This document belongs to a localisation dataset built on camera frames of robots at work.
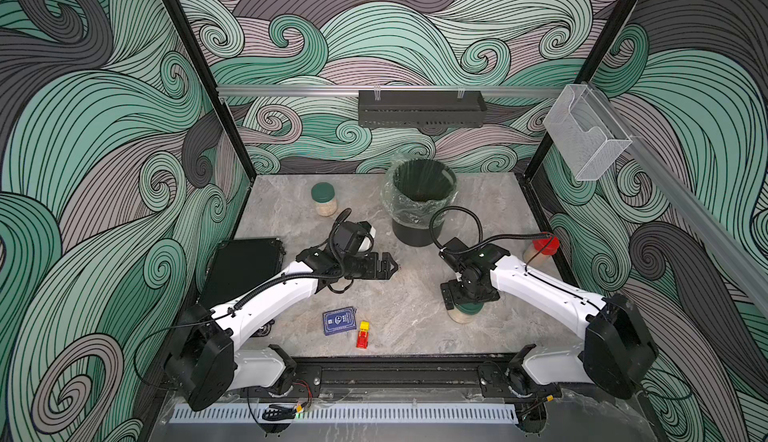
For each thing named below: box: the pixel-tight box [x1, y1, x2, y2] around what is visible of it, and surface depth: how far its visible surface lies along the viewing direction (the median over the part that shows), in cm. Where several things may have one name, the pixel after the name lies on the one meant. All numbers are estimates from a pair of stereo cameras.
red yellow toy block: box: [356, 320, 371, 349], surface depth 81 cm
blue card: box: [322, 306, 357, 336], surface depth 83 cm
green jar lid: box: [454, 301, 484, 315], surface depth 76 cm
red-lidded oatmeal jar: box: [523, 236, 561, 269], surface depth 89 cm
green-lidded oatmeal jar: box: [311, 182, 338, 217], surface depth 105 cm
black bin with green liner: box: [381, 157, 458, 247], surface depth 92 cm
